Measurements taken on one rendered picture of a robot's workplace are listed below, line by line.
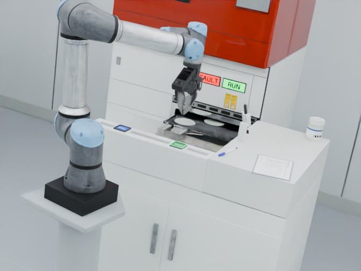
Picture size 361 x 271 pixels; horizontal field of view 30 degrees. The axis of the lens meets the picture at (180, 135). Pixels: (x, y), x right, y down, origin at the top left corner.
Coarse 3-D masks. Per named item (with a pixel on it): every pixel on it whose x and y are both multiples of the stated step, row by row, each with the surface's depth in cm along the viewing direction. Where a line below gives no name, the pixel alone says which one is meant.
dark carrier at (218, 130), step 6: (180, 114) 330; (186, 114) 332; (192, 114) 333; (174, 120) 319; (198, 120) 325; (186, 126) 314; (192, 126) 315; (198, 126) 317; (204, 126) 318; (210, 126) 319; (216, 126) 320; (222, 126) 321; (228, 126) 323; (234, 126) 324; (210, 132) 311; (216, 132) 313; (222, 132) 314; (228, 132) 315; (234, 132) 316; (228, 138) 307
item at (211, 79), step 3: (201, 75) 323; (204, 75) 322; (207, 75) 322; (210, 75) 321; (204, 78) 323; (207, 78) 322; (210, 78) 322; (213, 78) 321; (216, 78) 320; (219, 78) 320; (204, 81) 323; (207, 81) 323; (210, 81) 322; (213, 81) 321; (216, 81) 321; (216, 84) 321
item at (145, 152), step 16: (112, 128) 280; (112, 144) 279; (128, 144) 276; (144, 144) 273; (160, 144) 271; (112, 160) 282; (128, 160) 278; (144, 160) 275; (160, 160) 272; (176, 160) 269; (192, 160) 266; (160, 176) 274; (176, 176) 271; (192, 176) 268
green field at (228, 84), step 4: (224, 80) 319; (228, 80) 318; (224, 84) 319; (228, 84) 319; (232, 84) 318; (236, 84) 317; (240, 84) 316; (244, 84) 315; (232, 88) 318; (236, 88) 317; (240, 88) 317; (244, 88) 316
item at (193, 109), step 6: (174, 102) 332; (174, 108) 333; (192, 108) 329; (174, 114) 334; (198, 114) 328; (204, 114) 327; (210, 114) 325; (216, 114) 324; (222, 120) 324; (228, 120) 322; (234, 120) 321; (240, 120) 320
